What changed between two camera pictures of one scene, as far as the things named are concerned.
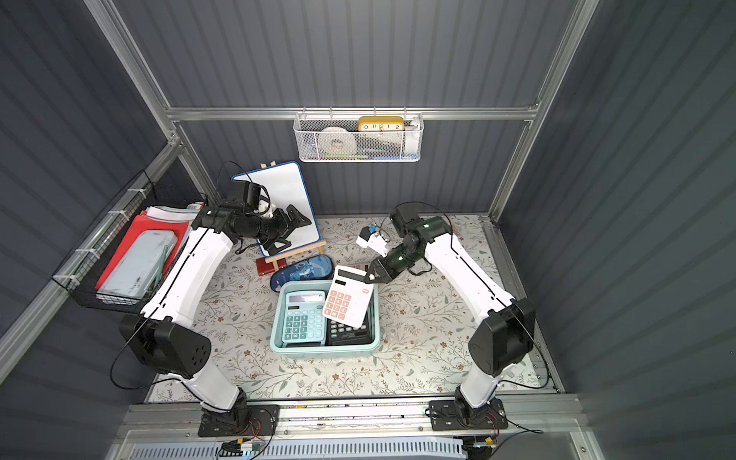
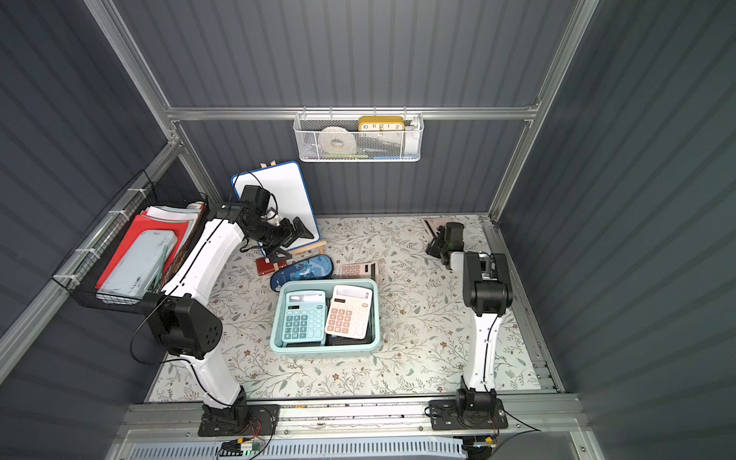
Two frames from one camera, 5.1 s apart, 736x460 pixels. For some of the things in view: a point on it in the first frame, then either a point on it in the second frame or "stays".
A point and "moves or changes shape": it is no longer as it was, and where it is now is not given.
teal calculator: (304, 320) stays
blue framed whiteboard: (286, 185) stays
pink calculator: (349, 297) moves or changes shape
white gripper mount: (364, 232) to (453, 232)
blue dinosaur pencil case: (316, 267) stays
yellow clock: (381, 124) stays
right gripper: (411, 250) to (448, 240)
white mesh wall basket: (358, 137) stays
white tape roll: (336, 141) stays
